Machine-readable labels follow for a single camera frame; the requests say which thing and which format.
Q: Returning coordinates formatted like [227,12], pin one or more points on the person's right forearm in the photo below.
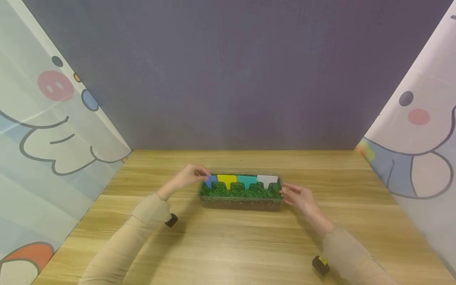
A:
[352,259]

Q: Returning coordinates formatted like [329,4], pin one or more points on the person's left fingers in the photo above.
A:
[201,173]

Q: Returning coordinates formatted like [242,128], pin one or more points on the clear box of green grass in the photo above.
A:
[240,194]

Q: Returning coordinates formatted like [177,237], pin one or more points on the teal plant label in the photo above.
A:
[247,181]

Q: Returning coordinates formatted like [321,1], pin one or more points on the blue plant label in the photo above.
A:
[211,181]

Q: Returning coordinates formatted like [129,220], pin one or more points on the yellow plant label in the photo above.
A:
[227,181]

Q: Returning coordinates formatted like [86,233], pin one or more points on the black wrist band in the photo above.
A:
[171,220]
[320,265]

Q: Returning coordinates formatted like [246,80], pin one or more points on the person's left forearm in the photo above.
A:
[124,245]

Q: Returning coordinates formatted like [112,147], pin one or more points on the person's right hand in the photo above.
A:
[302,199]

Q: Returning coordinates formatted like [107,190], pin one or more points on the person's left hand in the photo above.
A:
[185,178]

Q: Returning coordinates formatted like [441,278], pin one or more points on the person's right fingers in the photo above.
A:
[289,192]

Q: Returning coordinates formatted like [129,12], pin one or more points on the white plant label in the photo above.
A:
[267,181]

